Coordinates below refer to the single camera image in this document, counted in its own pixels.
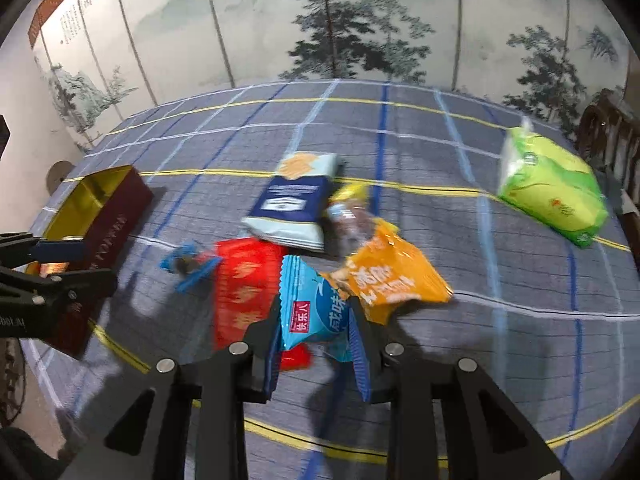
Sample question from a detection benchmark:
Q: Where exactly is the light blue snack packet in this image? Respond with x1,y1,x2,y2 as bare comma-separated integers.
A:
279,254,358,363

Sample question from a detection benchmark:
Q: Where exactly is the orange snack packet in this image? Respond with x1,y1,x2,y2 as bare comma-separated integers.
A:
322,220,453,326

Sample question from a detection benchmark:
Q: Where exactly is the small blue dark-filled packet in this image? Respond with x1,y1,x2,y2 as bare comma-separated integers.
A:
159,242,223,293

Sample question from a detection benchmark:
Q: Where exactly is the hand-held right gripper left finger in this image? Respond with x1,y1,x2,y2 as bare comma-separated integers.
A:
60,297,286,480

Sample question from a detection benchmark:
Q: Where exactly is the gold and red tin box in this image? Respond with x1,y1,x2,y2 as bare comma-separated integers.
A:
25,164,155,358

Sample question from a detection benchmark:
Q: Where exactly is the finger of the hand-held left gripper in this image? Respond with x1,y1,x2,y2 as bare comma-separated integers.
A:
0,267,118,307
0,231,86,268

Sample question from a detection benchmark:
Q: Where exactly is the navy and white cracker packet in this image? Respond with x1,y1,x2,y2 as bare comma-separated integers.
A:
241,151,343,253

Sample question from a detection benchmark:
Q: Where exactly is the blue plaid tablecloth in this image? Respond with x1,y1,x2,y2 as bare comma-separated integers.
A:
20,79,640,480

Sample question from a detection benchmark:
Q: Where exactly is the dark carved wooden chair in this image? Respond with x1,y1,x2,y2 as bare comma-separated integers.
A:
575,87,640,261

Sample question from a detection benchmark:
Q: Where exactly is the painted folding screen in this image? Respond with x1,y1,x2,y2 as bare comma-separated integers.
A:
30,0,631,136

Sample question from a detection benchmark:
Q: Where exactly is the clear yellow-ended snack packet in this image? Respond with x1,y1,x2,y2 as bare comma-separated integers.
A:
327,182,386,256

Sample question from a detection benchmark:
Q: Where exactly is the green tissue pack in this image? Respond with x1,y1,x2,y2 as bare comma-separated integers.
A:
496,117,610,248

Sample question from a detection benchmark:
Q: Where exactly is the red snack packet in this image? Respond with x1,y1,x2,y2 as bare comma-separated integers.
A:
212,237,313,372

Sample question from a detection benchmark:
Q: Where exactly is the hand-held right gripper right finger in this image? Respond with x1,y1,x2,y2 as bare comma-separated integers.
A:
347,296,576,480

